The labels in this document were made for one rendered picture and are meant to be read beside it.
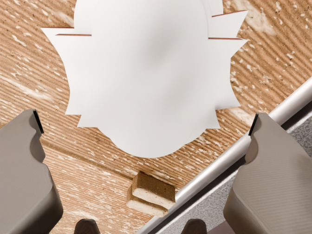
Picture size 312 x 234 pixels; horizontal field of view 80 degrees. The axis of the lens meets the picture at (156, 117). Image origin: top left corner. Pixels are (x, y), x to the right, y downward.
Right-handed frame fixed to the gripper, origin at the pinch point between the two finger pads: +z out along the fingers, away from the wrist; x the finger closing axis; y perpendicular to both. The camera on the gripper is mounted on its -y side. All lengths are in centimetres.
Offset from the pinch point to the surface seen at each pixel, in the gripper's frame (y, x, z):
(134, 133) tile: 4.4, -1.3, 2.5
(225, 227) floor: 211, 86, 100
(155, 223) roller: 28.8, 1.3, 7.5
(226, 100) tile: 1.4, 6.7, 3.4
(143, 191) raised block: 13.6, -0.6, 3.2
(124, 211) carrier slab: 22.3, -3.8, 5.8
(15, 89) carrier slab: 1.9, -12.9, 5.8
